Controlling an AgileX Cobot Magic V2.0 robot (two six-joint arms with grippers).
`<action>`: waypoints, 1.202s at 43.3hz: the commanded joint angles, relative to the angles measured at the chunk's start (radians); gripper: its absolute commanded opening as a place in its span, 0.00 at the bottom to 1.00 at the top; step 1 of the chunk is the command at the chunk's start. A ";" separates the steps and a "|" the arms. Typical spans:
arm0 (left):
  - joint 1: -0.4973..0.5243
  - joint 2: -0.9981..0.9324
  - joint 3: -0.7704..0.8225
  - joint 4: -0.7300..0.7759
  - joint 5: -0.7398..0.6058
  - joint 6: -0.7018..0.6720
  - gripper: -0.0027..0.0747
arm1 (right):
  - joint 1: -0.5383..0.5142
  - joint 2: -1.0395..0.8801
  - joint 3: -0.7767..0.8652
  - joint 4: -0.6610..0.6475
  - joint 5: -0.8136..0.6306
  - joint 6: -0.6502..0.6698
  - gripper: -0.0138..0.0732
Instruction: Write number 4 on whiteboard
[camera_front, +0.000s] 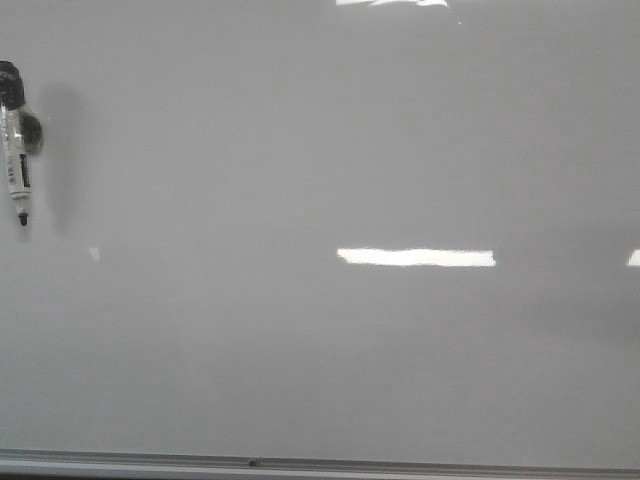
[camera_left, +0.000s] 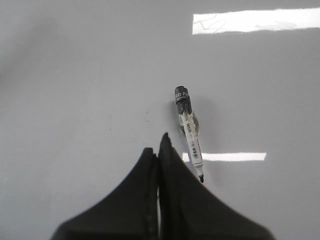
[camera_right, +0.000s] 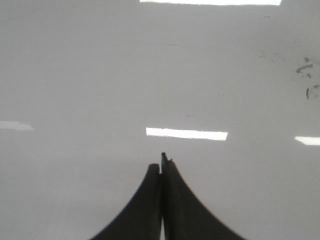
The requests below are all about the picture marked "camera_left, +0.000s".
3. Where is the white whiteboard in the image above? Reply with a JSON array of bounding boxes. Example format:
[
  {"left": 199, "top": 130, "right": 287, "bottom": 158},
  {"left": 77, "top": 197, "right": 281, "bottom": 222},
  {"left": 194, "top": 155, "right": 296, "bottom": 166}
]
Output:
[{"left": 0, "top": 0, "right": 320, "bottom": 240}]

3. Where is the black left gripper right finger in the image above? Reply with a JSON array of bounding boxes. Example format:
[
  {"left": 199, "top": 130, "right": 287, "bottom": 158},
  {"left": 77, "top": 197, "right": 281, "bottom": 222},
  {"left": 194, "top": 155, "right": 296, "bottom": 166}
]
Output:
[{"left": 158, "top": 133, "right": 275, "bottom": 240}]

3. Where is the taped whiteboard marker pen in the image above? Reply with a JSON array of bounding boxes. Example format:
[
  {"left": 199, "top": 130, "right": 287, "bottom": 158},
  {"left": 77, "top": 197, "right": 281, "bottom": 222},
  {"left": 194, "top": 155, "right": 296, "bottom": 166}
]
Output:
[{"left": 174, "top": 86, "right": 204, "bottom": 183}]

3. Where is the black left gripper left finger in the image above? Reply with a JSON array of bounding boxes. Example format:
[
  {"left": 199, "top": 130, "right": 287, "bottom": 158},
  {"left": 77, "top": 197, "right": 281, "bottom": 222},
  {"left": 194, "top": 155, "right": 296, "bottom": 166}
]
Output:
[{"left": 51, "top": 147, "right": 159, "bottom": 240}]

